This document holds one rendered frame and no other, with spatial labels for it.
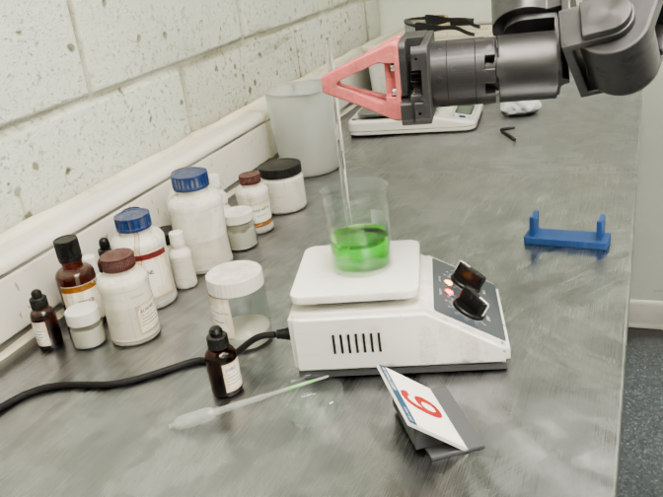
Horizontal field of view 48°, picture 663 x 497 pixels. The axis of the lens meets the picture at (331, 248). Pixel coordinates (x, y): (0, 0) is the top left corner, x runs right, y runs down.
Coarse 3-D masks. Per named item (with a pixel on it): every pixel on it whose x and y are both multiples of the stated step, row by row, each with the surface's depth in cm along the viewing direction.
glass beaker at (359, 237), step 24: (336, 192) 73; (360, 192) 73; (384, 192) 69; (336, 216) 69; (360, 216) 68; (384, 216) 69; (336, 240) 70; (360, 240) 69; (384, 240) 70; (336, 264) 71; (360, 264) 70; (384, 264) 71
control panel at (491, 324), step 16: (432, 272) 75; (448, 272) 76; (448, 288) 73; (480, 288) 76; (448, 304) 70; (496, 304) 74; (464, 320) 68; (480, 320) 70; (496, 320) 71; (496, 336) 68
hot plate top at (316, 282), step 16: (304, 256) 77; (320, 256) 76; (400, 256) 74; (416, 256) 73; (304, 272) 73; (320, 272) 73; (384, 272) 71; (400, 272) 71; (416, 272) 70; (304, 288) 70; (320, 288) 69; (336, 288) 69; (352, 288) 69; (368, 288) 68; (384, 288) 68; (400, 288) 67; (416, 288) 67; (304, 304) 69
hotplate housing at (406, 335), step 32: (288, 320) 69; (320, 320) 68; (352, 320) 68; (384, 320) 68; (416, 320) 67; (448, 320) 68; (320, 352) 70; (352, 352) 69; (384, 352) 69; (416, 352) 69; (448, 352) 68; (480, 352) 68
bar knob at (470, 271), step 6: (462, 264) 75; (468, 264) 75; (456, 270) 76; (462, 270) 75; (468, 270) 75; (474, 270) 75; (456, 276) 75; (462, 276) 75; (468, 276) 75; (474, 276) 74; (480, 276) 74; (456, 282) 74; (462, 282) 75; (468, 282) 75; (474, 282) 75; (480, 282) 74; (462, 288) 74; (474, 288) 75
